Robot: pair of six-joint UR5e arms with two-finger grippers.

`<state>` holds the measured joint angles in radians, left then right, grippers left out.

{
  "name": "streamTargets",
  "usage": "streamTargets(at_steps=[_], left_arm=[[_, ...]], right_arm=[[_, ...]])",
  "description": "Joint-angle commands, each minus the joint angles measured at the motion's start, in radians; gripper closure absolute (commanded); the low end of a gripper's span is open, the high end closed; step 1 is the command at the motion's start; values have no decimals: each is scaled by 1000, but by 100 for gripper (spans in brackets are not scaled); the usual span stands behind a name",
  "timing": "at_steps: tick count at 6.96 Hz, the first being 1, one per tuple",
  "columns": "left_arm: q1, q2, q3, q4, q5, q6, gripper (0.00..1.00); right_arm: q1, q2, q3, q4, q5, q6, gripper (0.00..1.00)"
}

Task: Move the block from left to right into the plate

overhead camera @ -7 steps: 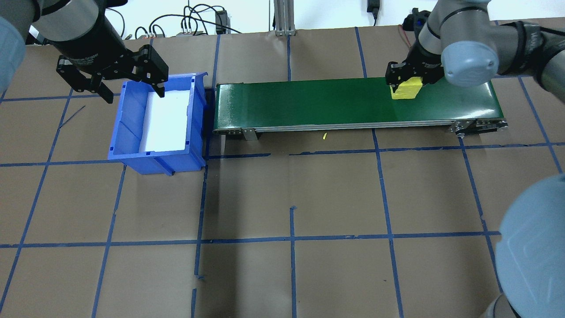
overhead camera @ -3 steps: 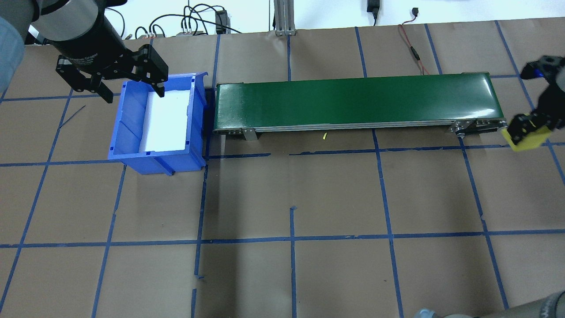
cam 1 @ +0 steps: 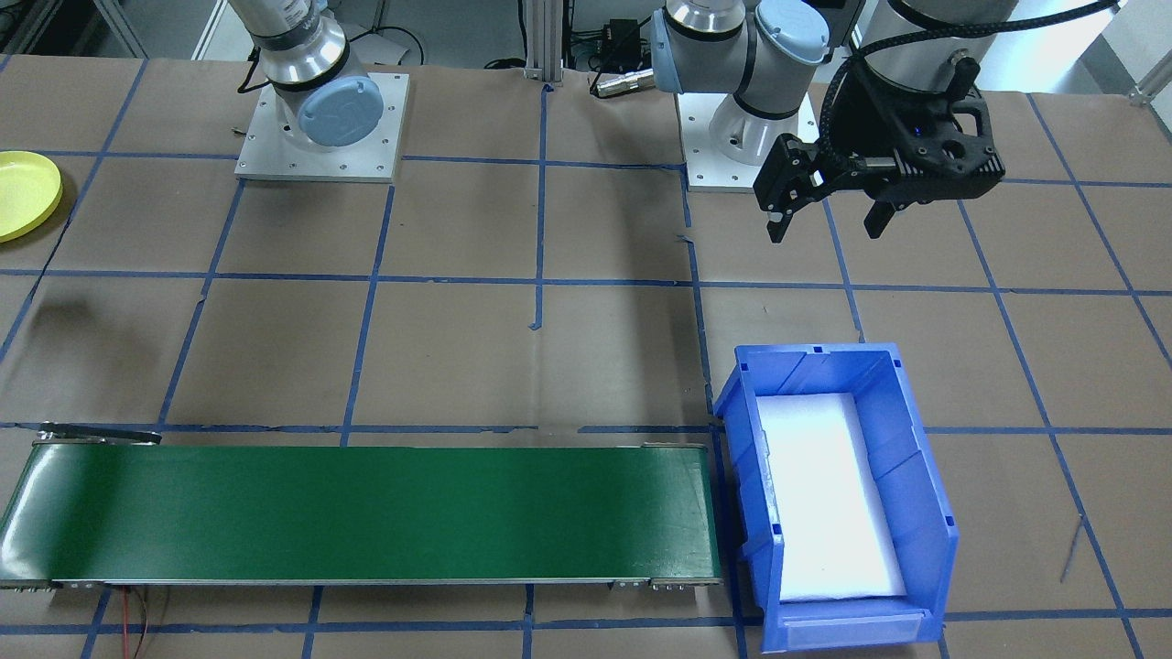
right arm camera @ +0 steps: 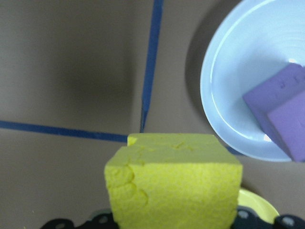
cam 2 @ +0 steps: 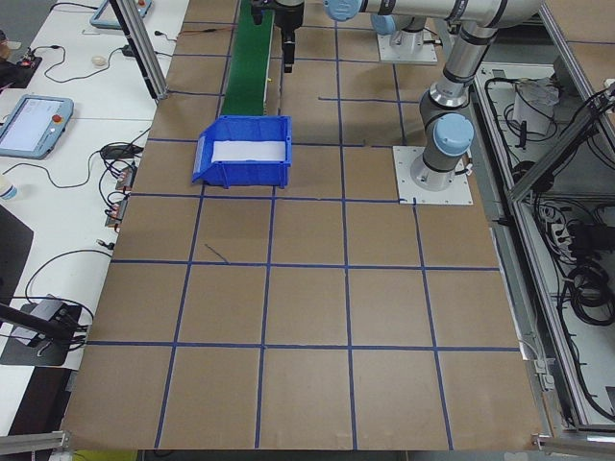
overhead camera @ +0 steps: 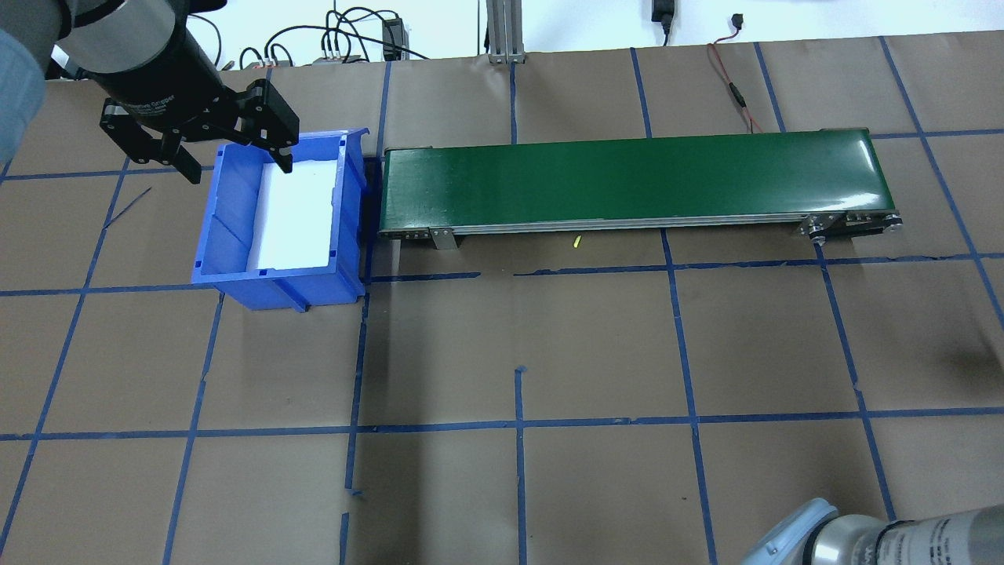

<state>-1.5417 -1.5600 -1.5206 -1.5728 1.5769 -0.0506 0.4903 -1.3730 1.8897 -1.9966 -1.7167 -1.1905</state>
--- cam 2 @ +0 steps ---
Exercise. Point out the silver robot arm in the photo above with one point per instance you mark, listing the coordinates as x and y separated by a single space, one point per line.
461 62
384 24

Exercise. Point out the green conveyor belt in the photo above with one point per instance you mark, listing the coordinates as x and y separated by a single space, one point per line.
247 72

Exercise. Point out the blue plastic storage bin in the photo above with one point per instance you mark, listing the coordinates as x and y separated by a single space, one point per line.
250 175

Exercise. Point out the black power adapter brick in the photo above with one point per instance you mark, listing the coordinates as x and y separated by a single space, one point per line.
128 50

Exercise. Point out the blue grey teach pendant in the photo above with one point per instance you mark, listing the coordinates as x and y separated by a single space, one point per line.
102 19
29 125

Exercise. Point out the small white egg-shaped object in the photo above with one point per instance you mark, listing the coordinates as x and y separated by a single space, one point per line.
98 60

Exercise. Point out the black plug adapter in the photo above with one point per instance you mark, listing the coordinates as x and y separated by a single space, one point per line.
117 152

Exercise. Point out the small motor driver board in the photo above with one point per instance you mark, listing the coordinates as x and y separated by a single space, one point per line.
126 177
115 216

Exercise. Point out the white plastic bag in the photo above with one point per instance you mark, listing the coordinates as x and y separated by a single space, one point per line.
533 110

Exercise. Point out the black electronics board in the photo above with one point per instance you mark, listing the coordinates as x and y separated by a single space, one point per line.
28 62

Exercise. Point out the white power strip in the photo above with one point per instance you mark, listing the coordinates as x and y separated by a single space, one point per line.
557 230

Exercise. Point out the black power supply box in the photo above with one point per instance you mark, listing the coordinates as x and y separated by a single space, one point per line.
583 237

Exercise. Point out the aluminium corner bar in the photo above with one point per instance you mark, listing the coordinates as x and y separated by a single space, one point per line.
33 439
572 442

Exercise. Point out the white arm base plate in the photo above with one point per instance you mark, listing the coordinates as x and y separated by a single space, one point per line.
461 192
423 55

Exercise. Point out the aluminium profile post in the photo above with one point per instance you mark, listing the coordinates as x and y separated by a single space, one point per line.
144 57

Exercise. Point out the V-shaped metal bar frame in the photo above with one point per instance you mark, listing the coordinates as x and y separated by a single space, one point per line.
552 156

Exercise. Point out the black stand base plate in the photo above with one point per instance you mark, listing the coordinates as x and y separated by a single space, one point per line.
48 355

